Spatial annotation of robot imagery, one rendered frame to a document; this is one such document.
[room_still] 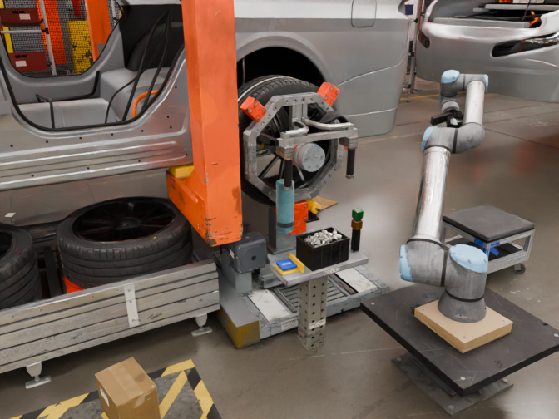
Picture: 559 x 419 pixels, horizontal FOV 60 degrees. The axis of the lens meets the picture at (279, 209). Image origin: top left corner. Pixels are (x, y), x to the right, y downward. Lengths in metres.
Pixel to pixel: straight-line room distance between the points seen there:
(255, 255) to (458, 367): 1.11
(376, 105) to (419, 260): 1.32
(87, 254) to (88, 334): 0.35
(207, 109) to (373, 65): 1.33
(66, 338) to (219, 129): 1.12
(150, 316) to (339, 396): 0.93
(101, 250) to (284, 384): 1.01
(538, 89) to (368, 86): 1.91
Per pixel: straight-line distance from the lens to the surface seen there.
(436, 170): 2.24
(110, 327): 2.36
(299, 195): 2.50
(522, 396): 2.43
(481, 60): 4.66
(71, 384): 2.43
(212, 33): 1.97
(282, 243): 2.76
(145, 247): 2.33
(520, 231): 3.12
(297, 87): 2.44
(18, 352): 2.37
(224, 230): 2.19
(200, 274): 2.36
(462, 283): 2.07
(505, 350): 2.14
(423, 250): 2.07
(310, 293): 2.23
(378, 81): 3.08
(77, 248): 2.41
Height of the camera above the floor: 1.55
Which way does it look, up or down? 24 degrees down
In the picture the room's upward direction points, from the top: straight up
